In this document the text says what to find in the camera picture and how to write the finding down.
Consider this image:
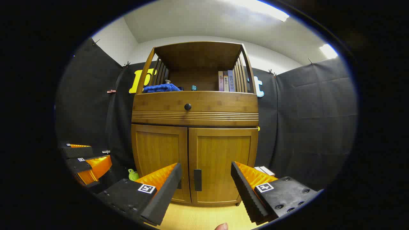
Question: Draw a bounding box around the wooden double-door shoe cabinet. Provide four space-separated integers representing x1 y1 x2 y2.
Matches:
130 41 259 207

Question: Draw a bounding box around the wooden cabinet door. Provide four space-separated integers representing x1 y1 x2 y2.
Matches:
188 127 259 206
131 124 191 205

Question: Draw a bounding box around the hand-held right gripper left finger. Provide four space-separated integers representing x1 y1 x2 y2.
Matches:
96 162 182 226

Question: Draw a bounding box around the small ceiling light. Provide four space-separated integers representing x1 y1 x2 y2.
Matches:
320 44 338 59

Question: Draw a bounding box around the black backdrop cloth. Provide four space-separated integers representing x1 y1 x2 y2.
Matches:
55 38 358 192

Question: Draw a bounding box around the long ceiling light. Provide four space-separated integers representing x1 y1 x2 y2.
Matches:
230 0 289 22

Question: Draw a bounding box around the white flat box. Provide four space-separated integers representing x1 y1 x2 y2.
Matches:
254 166 275 177

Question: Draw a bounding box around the wooden cabinet drawer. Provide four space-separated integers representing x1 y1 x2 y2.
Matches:
132 91 259 126

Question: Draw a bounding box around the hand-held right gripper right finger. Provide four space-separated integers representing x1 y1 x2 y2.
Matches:
231 161 320 224

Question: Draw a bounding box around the blue towel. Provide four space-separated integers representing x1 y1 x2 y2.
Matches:
143 83 182 93

